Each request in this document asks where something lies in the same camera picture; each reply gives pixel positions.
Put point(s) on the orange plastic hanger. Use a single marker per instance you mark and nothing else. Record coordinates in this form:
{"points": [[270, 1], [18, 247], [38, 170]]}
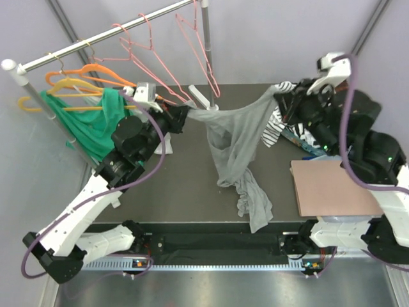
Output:
{"points": [[159, 100]]}

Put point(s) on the grey slotted cable duct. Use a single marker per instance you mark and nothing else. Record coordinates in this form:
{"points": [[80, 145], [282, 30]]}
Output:
{"points": [[139, 264]]}

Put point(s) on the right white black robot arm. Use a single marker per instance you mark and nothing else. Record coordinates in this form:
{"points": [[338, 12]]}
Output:
{"points": [[341, 121]]}

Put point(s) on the grey tank top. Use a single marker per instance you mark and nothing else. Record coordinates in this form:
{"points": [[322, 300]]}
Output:
{"points": [[233, 137]]}

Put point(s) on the pink wire hanger right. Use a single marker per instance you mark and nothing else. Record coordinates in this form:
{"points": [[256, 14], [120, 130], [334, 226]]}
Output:
{"points": [[196, 32]]}

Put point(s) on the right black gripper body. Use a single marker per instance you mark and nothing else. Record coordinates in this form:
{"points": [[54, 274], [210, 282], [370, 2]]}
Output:
{"points": [[301, 98]]}

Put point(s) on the black white striped shirt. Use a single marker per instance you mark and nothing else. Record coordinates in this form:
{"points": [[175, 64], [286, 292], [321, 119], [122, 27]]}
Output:
{"points": [[275, 125]]}

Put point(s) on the green tank top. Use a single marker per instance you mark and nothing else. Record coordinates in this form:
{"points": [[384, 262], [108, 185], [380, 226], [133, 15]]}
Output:
{"points": [[92, 129]]}

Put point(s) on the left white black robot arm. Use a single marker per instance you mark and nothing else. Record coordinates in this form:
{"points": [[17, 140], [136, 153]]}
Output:
{"points": [[61, 249]]}

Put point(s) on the pink cardboard sheet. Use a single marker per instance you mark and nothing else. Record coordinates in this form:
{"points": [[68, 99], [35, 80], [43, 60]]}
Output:
{"points": [[323, 188]]}

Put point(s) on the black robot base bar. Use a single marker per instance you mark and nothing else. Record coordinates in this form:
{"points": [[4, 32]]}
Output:
{"points": [[222, 243]]}

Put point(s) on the pink wire hanger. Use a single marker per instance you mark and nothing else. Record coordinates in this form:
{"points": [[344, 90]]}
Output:
{"points": [[147, 21], [196, 32], [127, 44]]}

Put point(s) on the yellow plastic hanger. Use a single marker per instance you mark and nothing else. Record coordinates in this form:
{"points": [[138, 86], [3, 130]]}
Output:
{"points": [[62, 85]]}

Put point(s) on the pink wire hanger left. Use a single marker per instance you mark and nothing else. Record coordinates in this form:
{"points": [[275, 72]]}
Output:
{"points": [[127, 44]]}

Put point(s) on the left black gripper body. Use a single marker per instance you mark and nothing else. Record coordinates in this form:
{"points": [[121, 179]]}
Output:
{"points": [[172, 123]]}

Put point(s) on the bold black white striped garment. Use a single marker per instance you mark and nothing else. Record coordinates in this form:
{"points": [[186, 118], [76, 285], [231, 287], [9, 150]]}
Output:
{"points": [[303, 134]]}

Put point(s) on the pink wire hanger middle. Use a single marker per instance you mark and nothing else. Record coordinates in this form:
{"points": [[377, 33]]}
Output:
{"points": [[147, 21]]}

